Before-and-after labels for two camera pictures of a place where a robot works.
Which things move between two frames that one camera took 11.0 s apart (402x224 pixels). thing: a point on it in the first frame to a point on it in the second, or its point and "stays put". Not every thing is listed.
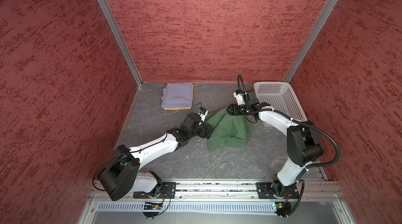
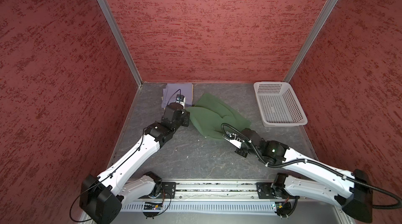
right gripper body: (239, 110) to (244, 150)
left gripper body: (200, 131) to (183, 121)
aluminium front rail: (232, 192) stays put
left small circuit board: (152, 206) stays put
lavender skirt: (177, 95) stays put
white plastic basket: (280, 96) stays put
